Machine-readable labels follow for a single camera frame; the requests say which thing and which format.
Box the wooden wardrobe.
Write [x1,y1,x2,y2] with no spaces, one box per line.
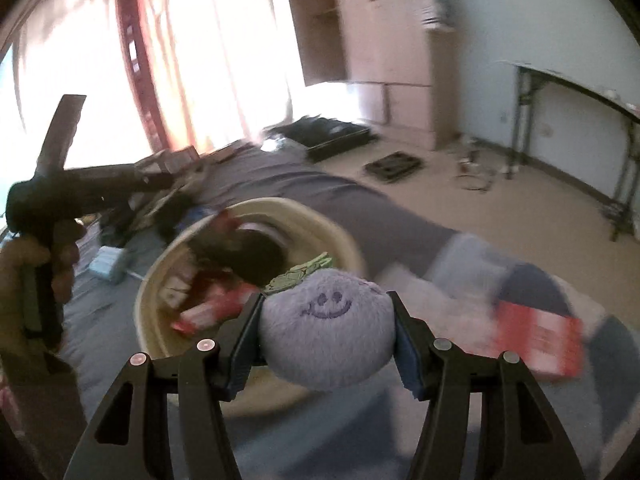
[288,0,459,150]

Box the black folding table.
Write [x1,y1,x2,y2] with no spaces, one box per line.
[503,61,639,240]

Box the blue checkered blanket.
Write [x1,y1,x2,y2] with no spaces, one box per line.
[63,148,639,479]

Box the dark red box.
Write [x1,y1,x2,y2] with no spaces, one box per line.
[186,209,290,287]

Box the red white small box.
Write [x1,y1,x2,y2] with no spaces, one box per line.
[170,282,259,337]

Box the black foam tray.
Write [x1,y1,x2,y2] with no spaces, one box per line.
[363,151,424,183]

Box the purple smiley plush toy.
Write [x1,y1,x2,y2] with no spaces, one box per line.
[259,269,396,391]

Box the cream oval basket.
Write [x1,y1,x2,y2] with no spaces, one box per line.
[134,197,371,418]

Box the black cable on floor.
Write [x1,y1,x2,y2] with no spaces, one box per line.
[451,144,497,193]

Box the large red white box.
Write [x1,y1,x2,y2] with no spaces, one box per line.
[494,301,584,380]

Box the person's left hand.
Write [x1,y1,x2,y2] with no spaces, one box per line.
[1,220,86,356]

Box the red pink curtain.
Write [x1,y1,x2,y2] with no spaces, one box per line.
[1,0,292,168]

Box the black open suitcase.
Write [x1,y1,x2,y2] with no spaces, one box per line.
[262,116,378,162]

